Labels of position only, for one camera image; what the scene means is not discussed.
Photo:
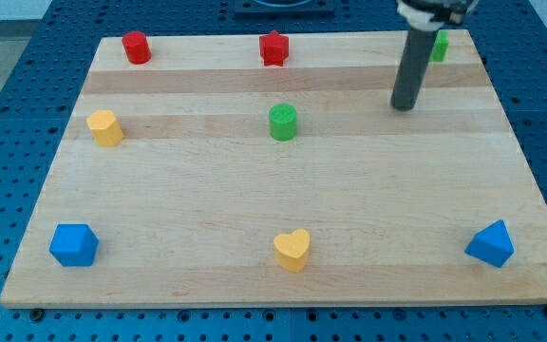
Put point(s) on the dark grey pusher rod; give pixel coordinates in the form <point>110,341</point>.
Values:
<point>412,68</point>

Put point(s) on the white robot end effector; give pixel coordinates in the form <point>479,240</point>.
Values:
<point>433,14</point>

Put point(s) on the green star block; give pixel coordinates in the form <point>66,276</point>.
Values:
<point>440,47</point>

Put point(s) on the red star block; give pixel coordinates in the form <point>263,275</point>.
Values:
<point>274,48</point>

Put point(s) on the green cylinder block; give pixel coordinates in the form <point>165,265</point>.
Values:
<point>283,120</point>

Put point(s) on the blue triangle block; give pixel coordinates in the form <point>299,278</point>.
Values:
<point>492,245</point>

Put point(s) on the yellow heart block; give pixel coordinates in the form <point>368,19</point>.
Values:
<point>291,251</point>

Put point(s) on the red cylinder block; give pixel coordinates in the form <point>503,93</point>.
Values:
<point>136,47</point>

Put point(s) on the wooden board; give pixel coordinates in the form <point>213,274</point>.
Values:
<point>187,205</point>

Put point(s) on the yellow hexagon block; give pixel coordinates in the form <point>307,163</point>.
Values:
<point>105,128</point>

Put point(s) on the blue pentagon block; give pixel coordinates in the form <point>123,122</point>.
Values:
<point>74,245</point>

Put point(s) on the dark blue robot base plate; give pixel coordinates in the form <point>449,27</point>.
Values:
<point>249,8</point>

